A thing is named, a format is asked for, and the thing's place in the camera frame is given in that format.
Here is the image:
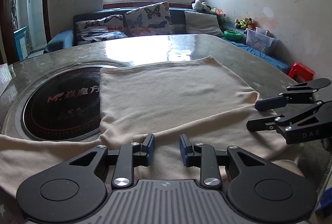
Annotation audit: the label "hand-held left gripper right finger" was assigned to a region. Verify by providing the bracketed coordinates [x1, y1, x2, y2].
[180, 134, 265, 190]

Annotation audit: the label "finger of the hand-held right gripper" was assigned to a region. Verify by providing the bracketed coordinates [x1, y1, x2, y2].
[246, 102, 322, 132]
[255, 81, 315, 111]

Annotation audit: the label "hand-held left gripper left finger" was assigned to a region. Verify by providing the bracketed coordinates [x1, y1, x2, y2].
[68, 133, 155, 190]

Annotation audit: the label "cream sweater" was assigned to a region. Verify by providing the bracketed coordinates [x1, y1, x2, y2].
[0, 56, 305, 201]

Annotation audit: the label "hanging clothes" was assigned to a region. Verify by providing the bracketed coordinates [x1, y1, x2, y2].
[11, 0, 18, 28]

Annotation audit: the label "red tall plastic stool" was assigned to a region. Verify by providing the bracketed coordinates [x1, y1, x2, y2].
[289, 62, 316, 82]

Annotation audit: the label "clear plastic storage box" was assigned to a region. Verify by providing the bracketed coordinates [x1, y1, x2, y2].
[245, 29, 275, 54]

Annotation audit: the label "green plastic bowl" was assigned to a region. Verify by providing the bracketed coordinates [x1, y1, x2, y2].
[223, 30, 243, 41]

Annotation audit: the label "round black induction cooktop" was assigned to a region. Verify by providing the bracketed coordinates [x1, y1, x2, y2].
[14, 62, 130, 142]

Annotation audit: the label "grey cushion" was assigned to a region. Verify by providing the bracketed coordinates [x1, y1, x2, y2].
[184, 11, 225, 38]

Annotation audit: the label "panda plush toy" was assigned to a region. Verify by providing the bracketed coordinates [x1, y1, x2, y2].
[191, 0, 212, 12]

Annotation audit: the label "blue corner sofa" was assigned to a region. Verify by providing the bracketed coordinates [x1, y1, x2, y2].
[44, 7, 291, 74]

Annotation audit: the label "butterfly print cushion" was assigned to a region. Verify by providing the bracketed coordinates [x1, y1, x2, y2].
[124, 1, 174, 37]

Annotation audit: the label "butterfly print bed pillow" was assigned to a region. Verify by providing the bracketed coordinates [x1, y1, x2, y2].
[75, 14, 129, 45]

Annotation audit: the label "white plastic packet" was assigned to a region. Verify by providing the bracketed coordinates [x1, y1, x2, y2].
[0, 63, 13, 96]

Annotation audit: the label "turquoise cabinet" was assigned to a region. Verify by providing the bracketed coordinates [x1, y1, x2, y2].
[13, 26, 28, 60]

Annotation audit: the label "dark wooden door frame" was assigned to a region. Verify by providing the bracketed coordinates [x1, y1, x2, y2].
[0, 0, 52, 64]

